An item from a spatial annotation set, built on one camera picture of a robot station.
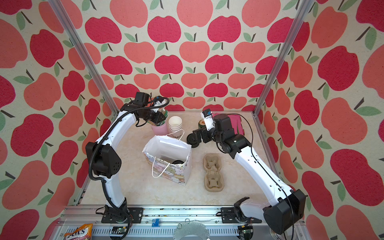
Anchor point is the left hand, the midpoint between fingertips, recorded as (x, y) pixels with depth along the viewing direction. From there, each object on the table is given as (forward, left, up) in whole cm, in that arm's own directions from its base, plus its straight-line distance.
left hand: (166, 117), depth 89 cm
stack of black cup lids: (-6, -16, -17) cm, 24 cm away
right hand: (-13, -23, +7) cm, 27 cm away
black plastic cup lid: (-25, -8, -9) cm, 27 cm away
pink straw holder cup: (+2, +6, -15) cm, 16 cm away
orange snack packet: (-54, +34, -19) cm, 67 cm away
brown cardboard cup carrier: (-31, -28, -19) cm, 46 cm away
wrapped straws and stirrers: (+5, +1, -1) cm, 6 cm away
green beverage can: (+5, -22, -12) cm, 26 cm away
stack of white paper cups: (0, -5, -7) cm, 9 cm away
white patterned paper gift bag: (-20, -2, -14) cm, 25 cm away
